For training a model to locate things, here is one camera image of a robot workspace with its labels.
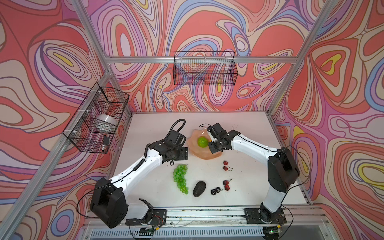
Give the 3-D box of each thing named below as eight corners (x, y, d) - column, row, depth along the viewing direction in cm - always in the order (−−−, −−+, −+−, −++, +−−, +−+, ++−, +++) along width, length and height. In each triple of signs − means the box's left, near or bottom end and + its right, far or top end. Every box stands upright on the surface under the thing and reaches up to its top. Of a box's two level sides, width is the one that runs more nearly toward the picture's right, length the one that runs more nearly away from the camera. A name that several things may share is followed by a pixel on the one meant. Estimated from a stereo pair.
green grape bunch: (172, 193, 82) (171, 191, 79) (174, 167, 92) (174, 164, 89) (188, 193, 82) (188, 191, 79) (188, 167, 92) (188, 164, 89)
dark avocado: (191, 194, 82) (191, 191, 78) (199, 181, 86) (199, 178, 83) (199, 199, 80) (199, 197, 77) (206, 186, 84) (207, 183, 81)
